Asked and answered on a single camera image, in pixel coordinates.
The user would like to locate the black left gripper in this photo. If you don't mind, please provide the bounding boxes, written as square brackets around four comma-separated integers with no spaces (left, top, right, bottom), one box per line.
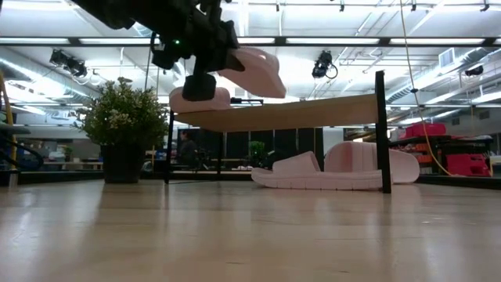
[182,0,247,102]

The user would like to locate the wooden shelf with black legs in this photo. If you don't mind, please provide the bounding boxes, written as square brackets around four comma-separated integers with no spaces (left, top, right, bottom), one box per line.
[164,70,392,195]

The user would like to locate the person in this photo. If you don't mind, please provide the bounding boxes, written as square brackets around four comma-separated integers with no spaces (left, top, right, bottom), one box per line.
[178,130,199,168]

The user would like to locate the small background plant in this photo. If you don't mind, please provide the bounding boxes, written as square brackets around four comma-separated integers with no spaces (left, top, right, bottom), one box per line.
[248,140,267,168]

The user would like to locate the black room divider panels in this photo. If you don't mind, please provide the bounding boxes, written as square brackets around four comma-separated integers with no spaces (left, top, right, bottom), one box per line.
[176,128,325,173]

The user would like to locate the green potted plant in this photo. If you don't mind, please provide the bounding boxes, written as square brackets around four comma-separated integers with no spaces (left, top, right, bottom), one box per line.
[74,77,170,184]

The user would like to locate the black ceiling spotlight pair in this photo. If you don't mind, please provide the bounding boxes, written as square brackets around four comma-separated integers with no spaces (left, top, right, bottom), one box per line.
[49,49,89,78]

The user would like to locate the yellow pole with black end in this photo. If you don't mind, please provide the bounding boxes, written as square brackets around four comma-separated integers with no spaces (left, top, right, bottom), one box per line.
[0,70,19,169]

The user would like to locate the red storage box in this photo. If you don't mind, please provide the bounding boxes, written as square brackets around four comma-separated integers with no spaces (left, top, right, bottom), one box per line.
[405,123,447,138]
[445,153,491,177]

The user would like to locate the overhead frame bar with lights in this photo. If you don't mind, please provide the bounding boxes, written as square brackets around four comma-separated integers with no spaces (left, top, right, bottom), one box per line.
[0,36,501,49]

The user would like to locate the black ceiling-mounted camera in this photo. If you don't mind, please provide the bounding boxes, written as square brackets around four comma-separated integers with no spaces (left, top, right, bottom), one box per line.
[312,49,338,79]

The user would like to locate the black aluminium table frame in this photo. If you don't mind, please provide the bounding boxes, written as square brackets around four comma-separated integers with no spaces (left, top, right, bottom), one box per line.
[0,168,501,191]

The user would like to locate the hanging yellow cable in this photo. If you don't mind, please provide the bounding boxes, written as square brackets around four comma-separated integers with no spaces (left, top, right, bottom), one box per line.
[398,0,455,177]

